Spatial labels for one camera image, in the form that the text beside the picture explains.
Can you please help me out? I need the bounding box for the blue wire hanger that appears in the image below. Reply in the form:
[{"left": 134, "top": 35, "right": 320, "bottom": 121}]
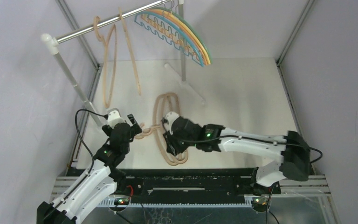
[{"left": 134, "top": 12, "right": 205, "bottom": 68}]

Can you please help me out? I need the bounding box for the yellow wire hanger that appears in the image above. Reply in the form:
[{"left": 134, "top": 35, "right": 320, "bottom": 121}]
[{"left": 148, "top": 7, "right": 212, "bottom": 65}]

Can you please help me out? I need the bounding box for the beige plastic hanger top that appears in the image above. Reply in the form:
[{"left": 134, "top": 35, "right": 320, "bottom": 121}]
[{"left": 118, "top": 7, "right": 142, "bottom": 96}]

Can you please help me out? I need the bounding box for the green wire hanger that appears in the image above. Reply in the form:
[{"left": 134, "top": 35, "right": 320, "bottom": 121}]
[{"left": 148, "top": 0, "right": 206, "bottom": 67}]

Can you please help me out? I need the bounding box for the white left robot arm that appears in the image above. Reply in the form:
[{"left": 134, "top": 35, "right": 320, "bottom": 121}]
[{"left": 36, "top": 110, "right": 142, "bottom": 224}]

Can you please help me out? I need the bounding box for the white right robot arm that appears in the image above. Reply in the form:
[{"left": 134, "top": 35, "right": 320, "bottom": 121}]
[{"left": 162, "top": 114, "right": 311, "bottom": 194}]

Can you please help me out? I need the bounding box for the white rack foot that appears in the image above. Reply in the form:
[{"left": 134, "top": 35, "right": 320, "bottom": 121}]
[{"left": 164, "top": 63, "right": 206, "bottom": 105}]

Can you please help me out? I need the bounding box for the metal clothes rack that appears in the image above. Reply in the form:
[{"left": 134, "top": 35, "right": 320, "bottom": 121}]
[{"left": 41, "top": 16, "right": 186, "bottom": 124}]

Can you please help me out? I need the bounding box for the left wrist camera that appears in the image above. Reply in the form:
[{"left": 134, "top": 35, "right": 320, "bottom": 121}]
[{"left": 107, "top": 108, "right": 126, "bottom": 127}]

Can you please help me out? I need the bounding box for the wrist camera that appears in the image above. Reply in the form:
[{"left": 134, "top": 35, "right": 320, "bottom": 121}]
[
  {"left": 162, "top": 112, "right": 180, "bottom": 134},
  {"left": 107, "top": 108, "right": 126, "bottom": 127}
]

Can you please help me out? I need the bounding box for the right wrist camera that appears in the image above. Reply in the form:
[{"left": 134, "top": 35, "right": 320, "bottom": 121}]
[{"left": 162, "top": 112, "right": 180, "bottom": 134}]

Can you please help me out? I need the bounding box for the black left camera cable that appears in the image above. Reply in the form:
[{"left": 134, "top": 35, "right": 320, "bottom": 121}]
[{"left": 32, "top": 109, "right": 109, "bottom": 224}]

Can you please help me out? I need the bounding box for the black camera cable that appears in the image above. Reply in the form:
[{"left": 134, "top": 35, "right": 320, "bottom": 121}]
[
  {"left": 32, "top": 109, "right": 109, "bottom": 224},
  {"left": 179, "top": 134, "right": 323, "bottom": 224}
]

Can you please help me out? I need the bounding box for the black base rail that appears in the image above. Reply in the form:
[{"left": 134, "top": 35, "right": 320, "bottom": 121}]
[{"left": 102, "top": 168, "right": 316, "bottom": 207}]

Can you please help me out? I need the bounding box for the black right camera cable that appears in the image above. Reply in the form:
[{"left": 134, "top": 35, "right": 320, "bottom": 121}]
[{"left": 179, "top": 134, "right": 323, "bottom": 224}]

